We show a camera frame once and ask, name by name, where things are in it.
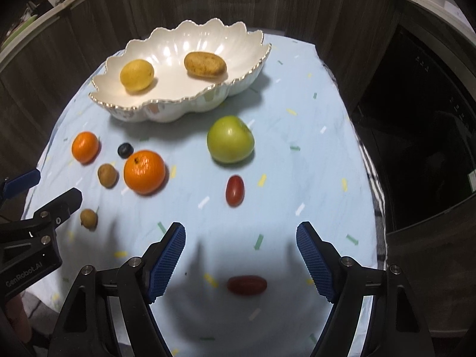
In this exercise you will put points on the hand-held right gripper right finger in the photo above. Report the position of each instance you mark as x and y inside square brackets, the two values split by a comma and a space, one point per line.
[314, 258]

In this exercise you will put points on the small mandarin orange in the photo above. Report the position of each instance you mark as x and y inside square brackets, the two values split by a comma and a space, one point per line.
[85, 148]

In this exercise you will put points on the green plate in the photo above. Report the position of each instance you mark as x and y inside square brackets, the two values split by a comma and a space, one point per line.
[18, 31]

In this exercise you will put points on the large orange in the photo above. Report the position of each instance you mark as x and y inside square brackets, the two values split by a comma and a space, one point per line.
[144, 173]

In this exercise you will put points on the red grape tomato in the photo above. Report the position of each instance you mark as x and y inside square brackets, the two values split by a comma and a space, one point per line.
[234, 190]
[247, 285]

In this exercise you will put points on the yellow lemon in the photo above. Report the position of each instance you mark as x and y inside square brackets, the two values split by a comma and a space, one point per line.
[137, 76]

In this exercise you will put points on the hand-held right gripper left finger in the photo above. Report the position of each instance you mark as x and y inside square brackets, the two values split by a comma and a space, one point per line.
[169, 260]

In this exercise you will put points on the brown speckled potato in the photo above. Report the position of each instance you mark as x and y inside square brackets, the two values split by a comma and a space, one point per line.
[204, 65]

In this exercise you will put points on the black built-in appliance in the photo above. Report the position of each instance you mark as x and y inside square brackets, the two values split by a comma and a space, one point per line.
[416, 137]

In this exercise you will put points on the light blue confetti tablecloth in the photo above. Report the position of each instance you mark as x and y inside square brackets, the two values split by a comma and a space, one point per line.
[297, 156]

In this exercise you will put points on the dark blueberry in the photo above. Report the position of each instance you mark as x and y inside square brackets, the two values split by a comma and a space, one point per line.
[125, 150]

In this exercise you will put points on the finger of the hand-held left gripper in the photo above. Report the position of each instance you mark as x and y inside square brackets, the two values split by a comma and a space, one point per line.
[24, 180]
[63, 204]

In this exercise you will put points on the white scalloped bowl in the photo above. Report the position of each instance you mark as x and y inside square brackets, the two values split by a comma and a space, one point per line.
[174, 44]

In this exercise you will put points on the small brown longan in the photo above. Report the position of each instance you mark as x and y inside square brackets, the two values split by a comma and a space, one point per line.
[89, 218]
[108, 175]

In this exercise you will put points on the green apple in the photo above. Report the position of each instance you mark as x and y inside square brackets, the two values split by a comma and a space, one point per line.
[230, 141]

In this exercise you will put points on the dark wooden cabinet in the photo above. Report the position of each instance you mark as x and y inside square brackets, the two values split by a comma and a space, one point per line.
[93, 18]

